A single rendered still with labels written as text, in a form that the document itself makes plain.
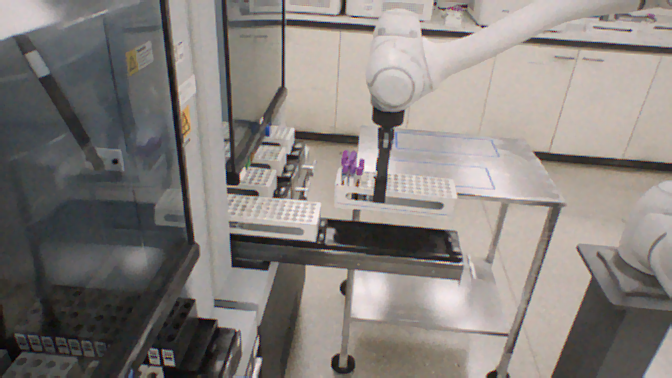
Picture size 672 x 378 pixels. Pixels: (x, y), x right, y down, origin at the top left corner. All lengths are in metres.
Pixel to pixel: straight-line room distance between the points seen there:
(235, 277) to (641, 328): 1.06
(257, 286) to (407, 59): 0.61
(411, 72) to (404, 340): 1.41
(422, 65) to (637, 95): 3.02
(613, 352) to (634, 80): 2.49
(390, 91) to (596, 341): 0.98
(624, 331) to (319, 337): 1.10
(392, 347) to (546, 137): 2.18
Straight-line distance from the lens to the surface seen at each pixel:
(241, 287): 1.17
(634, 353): 1.61
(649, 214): 1.39
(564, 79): 3.63
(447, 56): 0.94
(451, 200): 1.20
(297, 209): 1.19
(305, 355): 2.00
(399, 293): 1.87
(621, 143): 3.95
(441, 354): 2.08
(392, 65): 0.88
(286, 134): 1.60
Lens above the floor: 1.50
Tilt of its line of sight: 30 degrees down
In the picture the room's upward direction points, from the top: 4 degrees clockwise
